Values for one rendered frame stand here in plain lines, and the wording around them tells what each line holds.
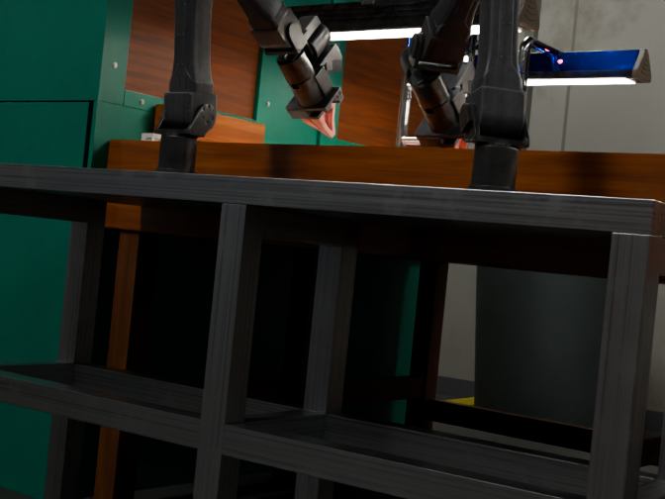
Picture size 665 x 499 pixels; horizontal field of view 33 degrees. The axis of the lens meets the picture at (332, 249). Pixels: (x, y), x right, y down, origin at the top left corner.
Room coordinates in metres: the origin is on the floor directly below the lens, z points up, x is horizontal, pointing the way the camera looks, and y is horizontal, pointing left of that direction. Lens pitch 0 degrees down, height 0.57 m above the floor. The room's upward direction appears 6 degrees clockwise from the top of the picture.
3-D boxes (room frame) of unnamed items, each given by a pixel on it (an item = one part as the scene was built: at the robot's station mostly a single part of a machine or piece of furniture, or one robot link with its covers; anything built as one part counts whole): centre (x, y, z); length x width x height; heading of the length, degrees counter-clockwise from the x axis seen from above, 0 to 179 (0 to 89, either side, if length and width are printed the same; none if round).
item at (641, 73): (2.78, -0.43, 1.08); 0.62 x 0.08 x 0.07; 52
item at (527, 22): (2.34, -0.09, 1.08); 0.62 x 0.08 x 0.07; 52
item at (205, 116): (1.94, 0.28, 0.77); 0.09 x 0.06 x 0.06; 53
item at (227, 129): (2.56, 0.30, 0.83); 0.30 x 0.06 x 0.07; 142
